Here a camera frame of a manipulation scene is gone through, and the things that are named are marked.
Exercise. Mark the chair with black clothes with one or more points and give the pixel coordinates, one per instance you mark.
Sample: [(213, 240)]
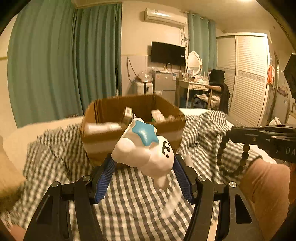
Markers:
[(218, 95)]

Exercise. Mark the green curtain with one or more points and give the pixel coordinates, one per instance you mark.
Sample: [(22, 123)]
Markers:
[(61, 58), (202, 40)]

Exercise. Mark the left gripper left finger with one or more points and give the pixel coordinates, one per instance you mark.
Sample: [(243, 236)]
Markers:
[(51, 220)]

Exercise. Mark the silver mini fridge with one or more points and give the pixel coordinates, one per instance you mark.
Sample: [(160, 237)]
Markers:
[(165, 85)]

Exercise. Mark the beige pillow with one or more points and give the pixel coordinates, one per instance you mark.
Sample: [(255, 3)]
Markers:
[(11, 178)]

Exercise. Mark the white suitcase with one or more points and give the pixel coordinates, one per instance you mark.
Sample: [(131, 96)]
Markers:
[(141, 88)]

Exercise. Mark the flat tan medicine box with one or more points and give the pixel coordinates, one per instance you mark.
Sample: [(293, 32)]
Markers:
[(127, 116)]

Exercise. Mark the green checkered cloth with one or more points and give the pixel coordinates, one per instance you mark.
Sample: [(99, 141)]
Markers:
[(133, 209)]

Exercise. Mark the white cartoon figurine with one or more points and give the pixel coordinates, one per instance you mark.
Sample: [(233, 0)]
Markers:
[(140, 147)]

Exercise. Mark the brown cardboard box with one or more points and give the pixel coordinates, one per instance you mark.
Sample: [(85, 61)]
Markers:
[(99, 145)]

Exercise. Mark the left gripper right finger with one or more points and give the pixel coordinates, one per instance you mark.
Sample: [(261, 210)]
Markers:
[(236, 220)]

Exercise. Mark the black wall television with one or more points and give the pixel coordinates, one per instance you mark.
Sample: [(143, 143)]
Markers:
[(167, 54)]

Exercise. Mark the white plastic bottle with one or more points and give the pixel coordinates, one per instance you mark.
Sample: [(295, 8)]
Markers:
[(94, 128)]

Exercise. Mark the white air conditioner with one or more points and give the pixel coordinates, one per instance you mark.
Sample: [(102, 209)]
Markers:
[(162, 17)]

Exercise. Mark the small white tube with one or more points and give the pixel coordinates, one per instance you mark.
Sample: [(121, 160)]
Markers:
[(157, 116)]

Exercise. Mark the oval vanity mirror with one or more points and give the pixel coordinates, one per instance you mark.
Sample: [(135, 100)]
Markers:
[(194, 63)]

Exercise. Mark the person's right hand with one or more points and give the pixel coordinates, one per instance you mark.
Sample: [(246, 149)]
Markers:
[(271, 190)]

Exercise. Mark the white louvered wardrobe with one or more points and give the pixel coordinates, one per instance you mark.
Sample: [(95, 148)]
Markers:
[(244, 57)]

